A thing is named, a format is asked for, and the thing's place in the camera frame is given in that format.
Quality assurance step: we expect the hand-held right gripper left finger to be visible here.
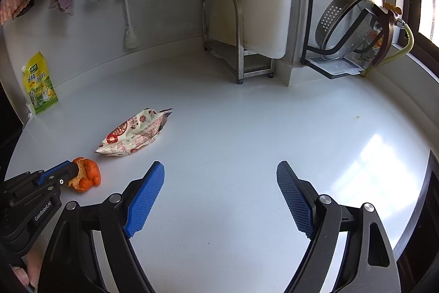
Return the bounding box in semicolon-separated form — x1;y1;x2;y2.
38;161;165;293

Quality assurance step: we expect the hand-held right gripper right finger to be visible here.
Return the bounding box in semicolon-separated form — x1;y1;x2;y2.
276;161;402;293

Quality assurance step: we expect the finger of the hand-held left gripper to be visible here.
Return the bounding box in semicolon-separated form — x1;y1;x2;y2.
48;163;80;192
36;160;75;185

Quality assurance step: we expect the orange peel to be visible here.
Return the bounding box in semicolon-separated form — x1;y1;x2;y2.
67;157;102;194

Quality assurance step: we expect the person's left hand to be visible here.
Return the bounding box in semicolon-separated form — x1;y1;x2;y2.
10;243;44;289

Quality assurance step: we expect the red patterned snack packet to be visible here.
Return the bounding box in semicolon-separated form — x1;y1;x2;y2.
92;107;174;158

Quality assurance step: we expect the yellow seasoning pouch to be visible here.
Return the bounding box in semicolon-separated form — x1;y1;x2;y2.
21;52;59;116

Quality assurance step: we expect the stainless steel stand rack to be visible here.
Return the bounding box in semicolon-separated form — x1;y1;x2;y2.
201;0;277;85

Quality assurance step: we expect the steel pot lid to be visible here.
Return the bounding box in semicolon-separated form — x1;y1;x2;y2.
315;0;396;57

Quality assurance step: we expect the window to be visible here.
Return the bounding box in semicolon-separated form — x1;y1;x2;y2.
412;0;439;50

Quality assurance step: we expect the black wire dish rack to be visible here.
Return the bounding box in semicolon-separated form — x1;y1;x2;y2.
301;0;413;79

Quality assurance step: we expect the yellow hose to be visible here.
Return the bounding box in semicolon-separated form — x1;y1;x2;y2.
360;22;416;77

